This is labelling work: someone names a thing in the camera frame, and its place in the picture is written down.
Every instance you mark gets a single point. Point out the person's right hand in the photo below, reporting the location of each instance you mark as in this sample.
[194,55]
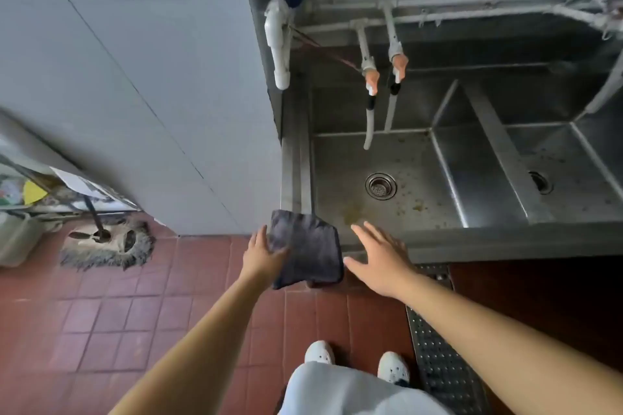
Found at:
[387,266]

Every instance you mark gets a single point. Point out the person's left hand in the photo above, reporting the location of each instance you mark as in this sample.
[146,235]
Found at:
[257,259]

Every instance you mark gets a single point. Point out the person's left thumb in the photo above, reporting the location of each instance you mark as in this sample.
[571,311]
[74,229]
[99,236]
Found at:
[280,252]

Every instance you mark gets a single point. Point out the person's right thumb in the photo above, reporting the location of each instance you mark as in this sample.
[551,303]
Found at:
[353,267]

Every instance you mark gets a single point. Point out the dark grey cloth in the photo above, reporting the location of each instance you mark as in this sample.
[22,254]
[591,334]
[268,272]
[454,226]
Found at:
[311,249]

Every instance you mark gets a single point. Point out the person's left forearm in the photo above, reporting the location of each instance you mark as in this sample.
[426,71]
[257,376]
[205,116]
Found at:
[194,346]

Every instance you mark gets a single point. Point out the white plastic elbow pipe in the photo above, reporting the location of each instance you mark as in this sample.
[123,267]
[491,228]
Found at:
[277,40]

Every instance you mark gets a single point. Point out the person's right forearm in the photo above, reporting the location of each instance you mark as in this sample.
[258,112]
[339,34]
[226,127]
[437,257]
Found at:
[506,346]

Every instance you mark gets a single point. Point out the round metal drain strainer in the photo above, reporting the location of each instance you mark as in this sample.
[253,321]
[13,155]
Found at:
[380,185]
[540,182]

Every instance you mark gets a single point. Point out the person's white left shoe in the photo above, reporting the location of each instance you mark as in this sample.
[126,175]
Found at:
[320,352]

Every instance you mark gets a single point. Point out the person's white shoe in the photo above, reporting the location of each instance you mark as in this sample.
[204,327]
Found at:
[393,367]
[320,352]

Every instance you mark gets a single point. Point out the person's white right shoe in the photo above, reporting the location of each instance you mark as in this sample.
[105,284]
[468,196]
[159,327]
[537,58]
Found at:
[393,367]

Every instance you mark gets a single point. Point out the person's white trousers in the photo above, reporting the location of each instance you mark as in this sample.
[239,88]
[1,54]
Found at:
[340,393]

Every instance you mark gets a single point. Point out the perforated metal floor grate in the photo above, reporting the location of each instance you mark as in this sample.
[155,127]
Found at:
[445,366]

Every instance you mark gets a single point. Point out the stainless steel sink unit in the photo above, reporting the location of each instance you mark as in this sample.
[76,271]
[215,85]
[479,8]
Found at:
[486,171]

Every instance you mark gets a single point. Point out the white paper sheet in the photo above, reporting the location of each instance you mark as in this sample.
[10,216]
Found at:
[73,181]

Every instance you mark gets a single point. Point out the cluttered metal shelf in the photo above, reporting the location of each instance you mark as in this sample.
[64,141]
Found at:
[58,186]

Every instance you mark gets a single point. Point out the yellow plastic piece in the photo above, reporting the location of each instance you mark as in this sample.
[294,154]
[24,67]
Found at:
[34,192]

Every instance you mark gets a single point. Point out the white plastic container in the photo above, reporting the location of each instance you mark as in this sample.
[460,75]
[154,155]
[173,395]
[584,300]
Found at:
[19,239]

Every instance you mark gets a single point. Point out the long white water pipe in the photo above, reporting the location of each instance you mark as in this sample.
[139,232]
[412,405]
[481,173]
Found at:
[462,16]

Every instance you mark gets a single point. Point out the slanted white drain pipe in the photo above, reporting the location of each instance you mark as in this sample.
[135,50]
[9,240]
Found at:
[606,86]

